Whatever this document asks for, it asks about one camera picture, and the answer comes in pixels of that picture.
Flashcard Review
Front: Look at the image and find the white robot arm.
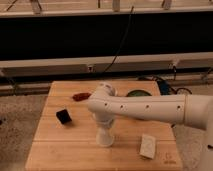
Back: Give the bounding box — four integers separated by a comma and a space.
88, 82, 213, 171

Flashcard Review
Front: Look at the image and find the black eraser block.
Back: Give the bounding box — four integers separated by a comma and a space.
56, 109, 72, 124

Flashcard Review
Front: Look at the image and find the dark red flat piece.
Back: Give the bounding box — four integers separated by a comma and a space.
72, 93, 91, 102

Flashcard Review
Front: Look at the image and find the green bowl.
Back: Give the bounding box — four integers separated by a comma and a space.
126, 90, 152, 97

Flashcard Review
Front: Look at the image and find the blue box on floor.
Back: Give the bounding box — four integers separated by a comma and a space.
158, 81, 170, 95

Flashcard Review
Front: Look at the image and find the black cable on floor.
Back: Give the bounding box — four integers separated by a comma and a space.
138, 75, 193, 96

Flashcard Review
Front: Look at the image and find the black hanging cable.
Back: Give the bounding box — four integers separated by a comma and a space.
102, 5, 135, 74

